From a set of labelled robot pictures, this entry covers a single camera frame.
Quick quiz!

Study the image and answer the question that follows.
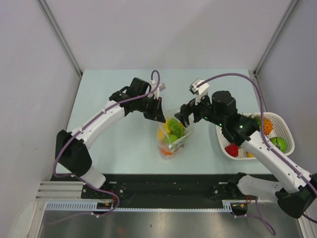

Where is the clear zip top bag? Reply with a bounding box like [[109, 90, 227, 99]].
[[157, 108, 194, 161]]

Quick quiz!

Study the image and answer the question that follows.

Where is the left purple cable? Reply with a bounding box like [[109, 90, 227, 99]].
[[53, 70, 161, 178]]

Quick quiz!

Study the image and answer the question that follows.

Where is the right aluminium frame post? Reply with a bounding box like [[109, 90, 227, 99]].
[[253, 0, 301, 76]]

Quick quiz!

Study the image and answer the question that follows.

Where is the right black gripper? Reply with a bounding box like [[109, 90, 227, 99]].
[[174, 91, 224, 128]]

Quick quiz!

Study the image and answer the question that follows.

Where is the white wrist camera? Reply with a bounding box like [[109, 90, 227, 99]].
[[189, 78, 209, 105], [148, 80, 166, 99]]

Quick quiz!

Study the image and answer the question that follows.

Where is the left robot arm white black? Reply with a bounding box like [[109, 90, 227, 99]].
[[55, 77, 165, 198]]

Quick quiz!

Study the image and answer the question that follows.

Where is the red apple toy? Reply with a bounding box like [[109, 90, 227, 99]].
[[225, 144, 240, 158]]

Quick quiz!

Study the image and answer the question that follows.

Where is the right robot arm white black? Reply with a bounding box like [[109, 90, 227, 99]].
[[175, 91, 317, 219]]

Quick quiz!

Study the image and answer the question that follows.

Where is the aluminium frame post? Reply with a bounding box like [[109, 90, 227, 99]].
[[36, 0, 83, 78], [253, 0, 301, 76]]

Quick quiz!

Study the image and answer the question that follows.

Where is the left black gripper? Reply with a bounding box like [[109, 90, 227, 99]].
[[136, 96, 165, 123]]

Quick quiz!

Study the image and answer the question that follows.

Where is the green apple toy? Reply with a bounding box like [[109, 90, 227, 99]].
[[270, 137, 287, 152]]

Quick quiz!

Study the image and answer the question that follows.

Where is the orange toy fruit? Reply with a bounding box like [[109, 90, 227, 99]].
[[160, 147, 174, 156]]

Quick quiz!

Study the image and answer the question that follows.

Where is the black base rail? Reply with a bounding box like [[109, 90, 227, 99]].
[[49, 173, 280, 211]]

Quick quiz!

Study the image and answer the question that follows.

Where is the left aluminium frame post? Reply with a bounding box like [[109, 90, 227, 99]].
[[36, 0, 83, 78]]

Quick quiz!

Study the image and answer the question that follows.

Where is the pineapple toy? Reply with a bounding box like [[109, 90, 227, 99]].
[[244, 113, 273, 136]]

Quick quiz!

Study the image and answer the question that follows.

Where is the white perforated plastic basket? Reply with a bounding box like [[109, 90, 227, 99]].
[[216, 112, 295, 161]]

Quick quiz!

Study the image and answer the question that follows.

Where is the small green lime toy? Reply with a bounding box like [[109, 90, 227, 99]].
[[168, 134, 179, 143]]

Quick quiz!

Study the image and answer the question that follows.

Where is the yellow lemon toy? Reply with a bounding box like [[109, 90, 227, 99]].
[[157, 127, 170, 141]]

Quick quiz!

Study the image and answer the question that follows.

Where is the white slotted cable duct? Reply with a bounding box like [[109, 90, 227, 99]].
[[46, 200, 235, 213]]

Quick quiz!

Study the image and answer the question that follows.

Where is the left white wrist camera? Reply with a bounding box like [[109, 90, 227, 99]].
[[148, 80, 166, 99]]

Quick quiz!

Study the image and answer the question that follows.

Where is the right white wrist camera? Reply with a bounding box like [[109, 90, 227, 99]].
[[189, 78, 209, 105]]

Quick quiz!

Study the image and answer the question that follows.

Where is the green grape bunch toy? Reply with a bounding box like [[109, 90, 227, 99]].
[[167, 118, 186, 138]]

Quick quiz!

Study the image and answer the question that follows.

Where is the yellow orange mango toy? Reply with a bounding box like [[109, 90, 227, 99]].
[[247, 152, 255, 159]]

